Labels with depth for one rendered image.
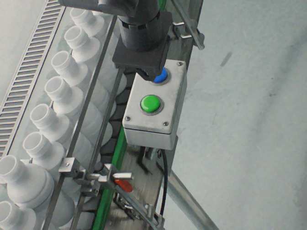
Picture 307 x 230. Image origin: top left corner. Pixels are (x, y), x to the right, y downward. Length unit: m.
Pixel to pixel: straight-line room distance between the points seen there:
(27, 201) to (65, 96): 0.20
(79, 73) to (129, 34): 0.29
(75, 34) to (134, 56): 0.32
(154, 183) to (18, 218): 0.37
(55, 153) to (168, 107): 0.20
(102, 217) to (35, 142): 0.18
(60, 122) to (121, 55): 0.24
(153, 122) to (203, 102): 1.49
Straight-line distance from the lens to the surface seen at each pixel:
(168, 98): 0.96
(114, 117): 1.14
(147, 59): 0.80
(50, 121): 0.99
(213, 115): 2.37
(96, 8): 0.77
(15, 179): 0.92
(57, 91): 1.01
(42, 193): 0.94
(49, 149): 0.97
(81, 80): 1.06
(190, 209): 1.46
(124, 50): 0.82
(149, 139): 0.97
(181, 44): 1.37
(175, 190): 1.38
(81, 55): 1.09
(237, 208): 2.11
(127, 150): 1.11
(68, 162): 0.96
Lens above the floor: 1.78
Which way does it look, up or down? 46 degrees down
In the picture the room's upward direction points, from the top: 36 degrees counter-clockwise
